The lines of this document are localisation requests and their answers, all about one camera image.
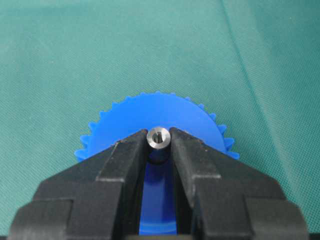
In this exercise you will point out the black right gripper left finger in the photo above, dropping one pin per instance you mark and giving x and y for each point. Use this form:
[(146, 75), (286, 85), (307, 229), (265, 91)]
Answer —
[(97, 199)]

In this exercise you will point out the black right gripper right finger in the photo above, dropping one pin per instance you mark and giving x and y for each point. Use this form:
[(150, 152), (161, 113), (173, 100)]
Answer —
[(220, 198)]

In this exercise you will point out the short silver metal shaft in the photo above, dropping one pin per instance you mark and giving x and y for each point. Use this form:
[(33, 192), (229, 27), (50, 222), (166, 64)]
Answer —
[(159, 143)]

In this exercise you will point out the blue plastic gear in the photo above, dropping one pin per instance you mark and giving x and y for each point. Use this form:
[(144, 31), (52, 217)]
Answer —
[(146, 111)]

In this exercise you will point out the green cloth mat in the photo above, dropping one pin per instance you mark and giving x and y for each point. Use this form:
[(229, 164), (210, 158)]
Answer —
[(254, 63)]

